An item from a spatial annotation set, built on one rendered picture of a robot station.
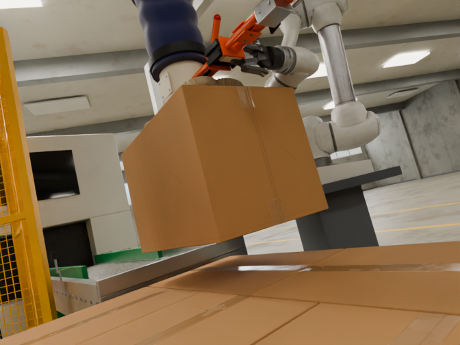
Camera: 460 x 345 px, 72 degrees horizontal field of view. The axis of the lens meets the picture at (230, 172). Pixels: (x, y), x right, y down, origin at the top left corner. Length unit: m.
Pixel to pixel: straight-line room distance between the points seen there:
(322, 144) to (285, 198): 0.70
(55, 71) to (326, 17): 5.21
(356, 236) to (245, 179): 0.84
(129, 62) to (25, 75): 1.66
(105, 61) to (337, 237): 5.41
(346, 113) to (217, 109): 0.85
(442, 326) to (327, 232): 1.03
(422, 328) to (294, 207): 0.52
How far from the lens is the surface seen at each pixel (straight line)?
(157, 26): 1.23
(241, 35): 0.93
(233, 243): 1.56
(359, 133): 1.57
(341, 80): 1.62
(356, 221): 1.55
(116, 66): 6.22
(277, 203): 0.87
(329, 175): 1.42
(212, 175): 0.77
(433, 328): 0.48
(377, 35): 8.47
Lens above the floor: 0.73
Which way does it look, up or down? 7 degrees up
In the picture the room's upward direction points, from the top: 14 degrees counter-clockwise
